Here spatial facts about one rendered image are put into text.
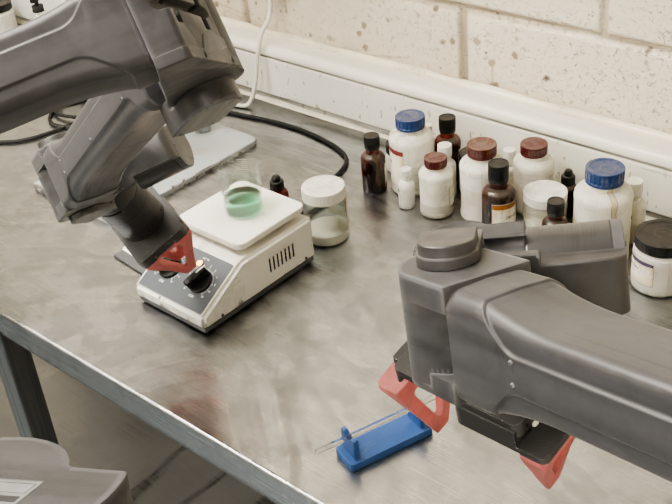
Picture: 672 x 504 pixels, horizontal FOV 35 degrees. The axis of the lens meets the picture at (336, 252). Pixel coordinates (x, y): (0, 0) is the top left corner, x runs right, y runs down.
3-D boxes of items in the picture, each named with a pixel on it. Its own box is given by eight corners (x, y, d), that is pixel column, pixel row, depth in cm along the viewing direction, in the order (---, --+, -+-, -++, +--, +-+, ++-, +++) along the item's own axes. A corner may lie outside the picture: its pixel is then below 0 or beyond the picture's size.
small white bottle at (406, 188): (419, 205, 151) (417, 167, 148) (408, 212, 150) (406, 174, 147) (406, 200, 153) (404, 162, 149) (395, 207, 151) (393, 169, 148)
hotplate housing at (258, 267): (206, 338, 129) (196, 283, 125) (137, 301, 137) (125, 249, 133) (329, 253, 143) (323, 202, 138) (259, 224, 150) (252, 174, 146)
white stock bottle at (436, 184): (431, 223, 147) (429, 168, 142) (414, 209, 150) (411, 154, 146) (461, 213, 148) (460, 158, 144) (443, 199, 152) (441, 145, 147)
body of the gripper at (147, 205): (153, 186, 125) (118, 150, 120) (192, 234, 119) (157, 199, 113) (111, 222, 125) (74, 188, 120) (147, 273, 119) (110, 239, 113)
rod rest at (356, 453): (352, 473, 109) (349, 447, 107) (335, 454, 111) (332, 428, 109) (434, 434, 112) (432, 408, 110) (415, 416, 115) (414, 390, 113)
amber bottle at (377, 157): (374, 198, 154) (370, 143, 149) (357, 190, 156) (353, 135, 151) (392, 188, 156) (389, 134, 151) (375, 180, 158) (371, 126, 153)
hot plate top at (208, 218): (240, 252, 130) (239, 246, 130) (175, 223, 137) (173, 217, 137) (307, 209, 137) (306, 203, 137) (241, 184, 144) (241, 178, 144)
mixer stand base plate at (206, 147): (113, 226, 153) (112, 220, 153) (31, 188, 165) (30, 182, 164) (260, 143, 171) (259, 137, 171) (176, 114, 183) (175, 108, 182)
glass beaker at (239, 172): (222, 226, 135) (212, 169, 130) (225, 204, 139) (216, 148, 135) (269, 222, 134) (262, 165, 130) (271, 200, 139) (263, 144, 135)
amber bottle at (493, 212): (475, 235, 143) (473, 163, 138) (497, 222, 146) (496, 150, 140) (500, 247, 141) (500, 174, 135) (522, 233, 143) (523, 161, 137)
